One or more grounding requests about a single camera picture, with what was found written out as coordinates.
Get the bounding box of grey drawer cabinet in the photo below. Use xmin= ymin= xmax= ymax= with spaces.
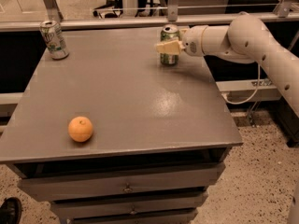
xmin=0 ymin=25 xmax=244 ymax=224

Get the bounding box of orange fruit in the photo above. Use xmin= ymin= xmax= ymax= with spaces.
xmin=68 ymin=116 xmax=93 ymax=143

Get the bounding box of white 7up can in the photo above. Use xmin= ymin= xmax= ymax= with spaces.
xmin=39 ymin=21 xmax=69 ymax=60

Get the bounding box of grey drawer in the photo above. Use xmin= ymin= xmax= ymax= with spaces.
xmin=51 ymin=191 xmax=208 ymax=218
xmin=19 ymin=162 xmax=225 ymax=202
xmin=73 ymin=208 xmax=197 ymax=224

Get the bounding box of top grey drawer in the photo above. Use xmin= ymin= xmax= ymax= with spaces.
xmin=19 ymin=162 xmax=225 ymax=202

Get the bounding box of green soda can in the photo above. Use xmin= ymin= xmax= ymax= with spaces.
xmin=160 ymin=24 xmax=179 ymax=65

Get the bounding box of bottom grey drawer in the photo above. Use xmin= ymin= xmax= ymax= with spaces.
xmin=73 ymin=208 xmax=197 ymax=224

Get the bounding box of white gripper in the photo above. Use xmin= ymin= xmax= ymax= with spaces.
xmin=155 ymin=25 xmax=207 ymax=57

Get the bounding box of black office chair base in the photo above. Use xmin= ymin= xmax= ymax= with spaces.
xmin=93 ymin=0 xmax=123 ymax=18

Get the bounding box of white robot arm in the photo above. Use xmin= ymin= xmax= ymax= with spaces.
xmin=159 ymin=13 xmax=299 ymax=224

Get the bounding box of black shoe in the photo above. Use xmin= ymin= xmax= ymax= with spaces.
xmin=0 ymin=197 xmax=21 ymax=224

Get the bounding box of white cable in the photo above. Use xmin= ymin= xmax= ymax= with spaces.
xmin=221 ymin=63 xmax=262 ymax=105

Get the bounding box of middle grey drawer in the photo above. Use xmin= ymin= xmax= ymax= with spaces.
xmin=51 ymin=191 xmax=208 ymax=218

